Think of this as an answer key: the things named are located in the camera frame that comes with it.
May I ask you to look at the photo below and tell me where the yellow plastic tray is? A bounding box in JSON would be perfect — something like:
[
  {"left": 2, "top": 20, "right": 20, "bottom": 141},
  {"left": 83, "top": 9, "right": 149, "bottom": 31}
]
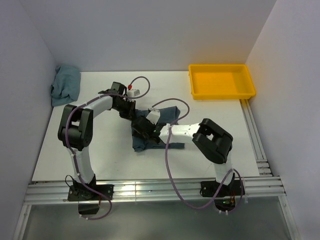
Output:
[{"left": 188, "top": 64, "right": 256, "bottom": 100}]

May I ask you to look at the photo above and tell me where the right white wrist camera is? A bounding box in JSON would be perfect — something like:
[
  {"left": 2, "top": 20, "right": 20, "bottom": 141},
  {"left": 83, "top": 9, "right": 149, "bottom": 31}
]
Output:
[{"left": 146, "top": 107, "right": 161, "bottom": 125}]

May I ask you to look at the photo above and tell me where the light blue crumpled t-shirt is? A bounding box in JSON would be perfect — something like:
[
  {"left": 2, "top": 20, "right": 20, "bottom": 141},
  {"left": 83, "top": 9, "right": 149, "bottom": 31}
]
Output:
[{"left": 50, "top": 64, "right": 81, "bottom": 107}]

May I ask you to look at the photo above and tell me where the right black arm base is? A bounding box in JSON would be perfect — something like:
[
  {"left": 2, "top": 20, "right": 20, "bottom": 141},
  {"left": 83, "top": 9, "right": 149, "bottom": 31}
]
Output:
[{"left": 199, "top": 179, "right": 246, "bottom": 212}]

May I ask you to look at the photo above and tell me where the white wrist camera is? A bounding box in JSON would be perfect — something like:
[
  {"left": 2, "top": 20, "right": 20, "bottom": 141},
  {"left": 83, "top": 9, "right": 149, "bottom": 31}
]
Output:
[
  {"left": 126, "top": 84, "right": 141, "bottom": 98},
  {"left": 146, "top": 107, "right": 161, "bottom": 125}
]

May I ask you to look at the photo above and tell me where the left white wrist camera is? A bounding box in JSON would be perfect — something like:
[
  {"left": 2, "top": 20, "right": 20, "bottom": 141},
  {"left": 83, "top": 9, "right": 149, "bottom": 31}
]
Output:
[{"left": 126, "top": 84, "right": 141, "bottom": 98}]

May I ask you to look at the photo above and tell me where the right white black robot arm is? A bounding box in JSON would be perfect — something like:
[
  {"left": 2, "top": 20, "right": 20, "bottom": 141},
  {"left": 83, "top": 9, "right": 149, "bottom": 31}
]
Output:
[{"left": 131, "top": 116, "right": 235, "bottom": 195}]

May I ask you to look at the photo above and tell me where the dark teal t-shirt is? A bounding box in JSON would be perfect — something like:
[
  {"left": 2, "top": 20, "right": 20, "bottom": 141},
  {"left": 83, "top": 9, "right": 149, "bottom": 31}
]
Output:
[{"left": 131, "top": 106, "right": 185, "bottom": 153}]

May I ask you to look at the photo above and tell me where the aluminium front rail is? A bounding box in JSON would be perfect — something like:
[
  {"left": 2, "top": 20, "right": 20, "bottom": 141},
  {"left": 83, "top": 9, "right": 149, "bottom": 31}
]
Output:
[{"left": 23, "top": 176, "right": 286, "bottom": 205}]

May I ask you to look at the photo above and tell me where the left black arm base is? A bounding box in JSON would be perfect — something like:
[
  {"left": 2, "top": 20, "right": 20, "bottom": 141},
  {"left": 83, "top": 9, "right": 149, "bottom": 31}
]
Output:
[{"left": 67, "top": 184, "right": 114, "bottom": 216}]

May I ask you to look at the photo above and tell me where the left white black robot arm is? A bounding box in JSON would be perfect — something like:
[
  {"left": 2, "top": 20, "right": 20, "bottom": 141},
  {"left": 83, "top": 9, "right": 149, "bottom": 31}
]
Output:
[{"left": 57, "top": 82, "right": 140, "bottom": 200}]

